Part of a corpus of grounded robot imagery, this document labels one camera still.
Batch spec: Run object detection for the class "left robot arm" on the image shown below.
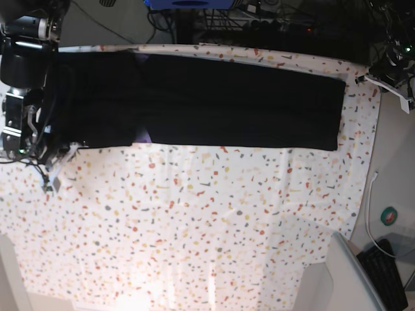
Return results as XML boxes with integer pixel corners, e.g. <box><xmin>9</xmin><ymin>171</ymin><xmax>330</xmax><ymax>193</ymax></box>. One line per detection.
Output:
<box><xmin>368</xmin><ymin>1</ymin><xmax>414</xmax><ymax>88</ymax></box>

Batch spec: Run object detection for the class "black keyboard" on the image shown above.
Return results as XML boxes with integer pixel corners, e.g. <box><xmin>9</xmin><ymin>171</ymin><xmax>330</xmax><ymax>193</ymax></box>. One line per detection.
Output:
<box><xmin>357</xmin><ymin>246</ymin><xmax>409</xmax><ymax>311</ymax></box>

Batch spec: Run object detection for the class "black t-shirt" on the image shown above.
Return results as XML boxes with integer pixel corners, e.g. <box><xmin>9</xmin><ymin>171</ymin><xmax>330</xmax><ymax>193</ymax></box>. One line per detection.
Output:
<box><xmin>51</xmin><ymin>52</ymin><xmax>346</xmax><ymax>151</ymax></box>

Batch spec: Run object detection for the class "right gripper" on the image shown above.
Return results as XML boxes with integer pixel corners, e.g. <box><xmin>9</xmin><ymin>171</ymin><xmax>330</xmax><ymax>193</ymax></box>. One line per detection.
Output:
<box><xmin>19</xmin><ymin>136</ymin><xmax>75</xmax><ymax>170</ymax></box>

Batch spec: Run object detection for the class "green tape roll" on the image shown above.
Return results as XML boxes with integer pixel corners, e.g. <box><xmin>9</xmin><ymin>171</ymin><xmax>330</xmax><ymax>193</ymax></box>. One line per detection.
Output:
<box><xmin>380</xmin><ymin>207</ymin><xmax>398</xmax><ymax>226</ymax></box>

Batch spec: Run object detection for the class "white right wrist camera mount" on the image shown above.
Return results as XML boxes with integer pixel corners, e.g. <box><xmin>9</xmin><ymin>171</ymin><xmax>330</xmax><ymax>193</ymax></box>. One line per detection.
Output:
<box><xmin>41</xmin><ymin>142</ymin><xmax>86</xmax><ymax>194</ymax></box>

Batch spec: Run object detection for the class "terrazzo patterned tablecloth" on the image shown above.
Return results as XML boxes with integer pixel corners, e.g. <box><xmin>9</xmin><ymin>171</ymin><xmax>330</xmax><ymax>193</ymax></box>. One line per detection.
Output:
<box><xmin>1</xmin><ymin>45</ymin><xmax>380</xmax><ymax>310</ymax></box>

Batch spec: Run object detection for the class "white thin cable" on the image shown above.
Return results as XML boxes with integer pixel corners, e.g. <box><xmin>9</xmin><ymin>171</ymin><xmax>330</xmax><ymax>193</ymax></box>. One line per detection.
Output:
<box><xmin>365</xmin><ymin>169</ymin><xmax>415</xmax><ymax>259</ymax></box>

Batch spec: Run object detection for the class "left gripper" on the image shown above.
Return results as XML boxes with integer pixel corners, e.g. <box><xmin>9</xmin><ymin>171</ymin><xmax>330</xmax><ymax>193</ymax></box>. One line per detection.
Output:
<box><xmin>368</xmin><ymin>63</ymin><xmax>410</xmax><ymax>87</ymax></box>

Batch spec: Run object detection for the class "blue box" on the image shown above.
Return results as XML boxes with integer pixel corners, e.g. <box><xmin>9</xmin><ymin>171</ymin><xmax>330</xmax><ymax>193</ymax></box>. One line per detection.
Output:
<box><xmin>144</xmin><ymin>0</ymin><xmax>243</xmax><ymax>10</ymax></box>

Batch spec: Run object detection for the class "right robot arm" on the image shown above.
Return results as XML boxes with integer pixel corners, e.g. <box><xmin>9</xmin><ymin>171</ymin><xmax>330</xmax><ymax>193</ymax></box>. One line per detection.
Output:
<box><xmin>1</xmin><ymin>1</ymin><xmax>71</xmax><ymax>165</ymax></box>

